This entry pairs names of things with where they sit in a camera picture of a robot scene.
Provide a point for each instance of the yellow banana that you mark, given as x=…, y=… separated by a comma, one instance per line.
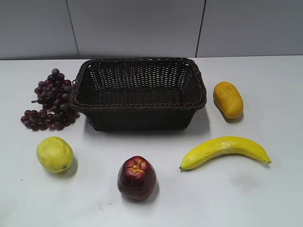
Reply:
x=226, y=145

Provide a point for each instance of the dark brown wicker basket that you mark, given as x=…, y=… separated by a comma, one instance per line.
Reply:
x=138, y=93

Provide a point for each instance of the orange-yellow mango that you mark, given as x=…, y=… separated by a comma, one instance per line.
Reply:
x=228, y=100

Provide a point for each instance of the dark red apple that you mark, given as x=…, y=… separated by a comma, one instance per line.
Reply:
x=136, y=178

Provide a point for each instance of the purple grape bunch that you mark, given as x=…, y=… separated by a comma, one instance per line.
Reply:
x=53, y=94

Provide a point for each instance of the yellow-green lemon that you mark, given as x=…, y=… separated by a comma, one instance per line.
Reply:
x=54, y=154

